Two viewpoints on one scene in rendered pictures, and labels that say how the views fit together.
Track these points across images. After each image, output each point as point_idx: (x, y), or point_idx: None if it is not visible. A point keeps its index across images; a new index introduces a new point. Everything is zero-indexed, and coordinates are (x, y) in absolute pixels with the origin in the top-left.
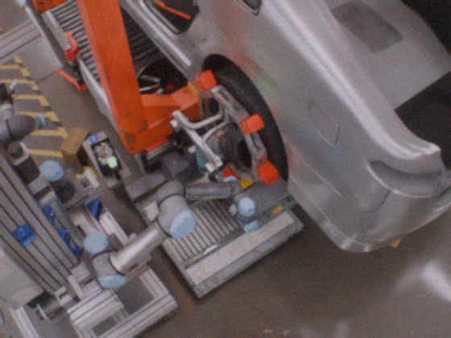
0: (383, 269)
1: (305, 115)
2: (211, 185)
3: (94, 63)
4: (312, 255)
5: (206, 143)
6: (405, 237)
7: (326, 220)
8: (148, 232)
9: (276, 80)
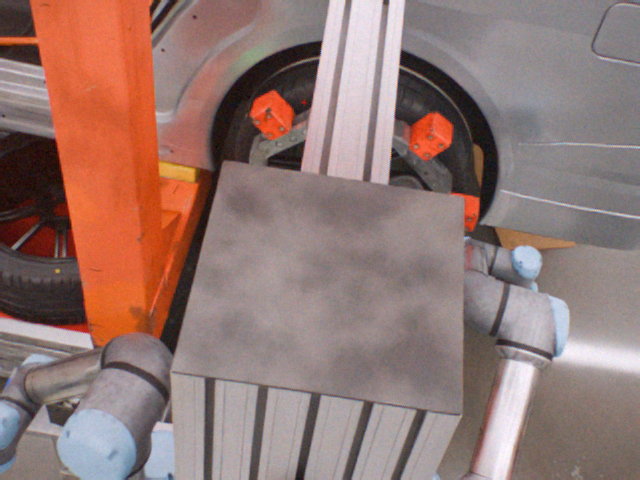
0: (591, 286)
1: (582, 45)
2: (477, 257)
3: None
4: (484, 335)
5: None
6: None
7: (605, 219)
8: (517, 381)
9: (503, 16)
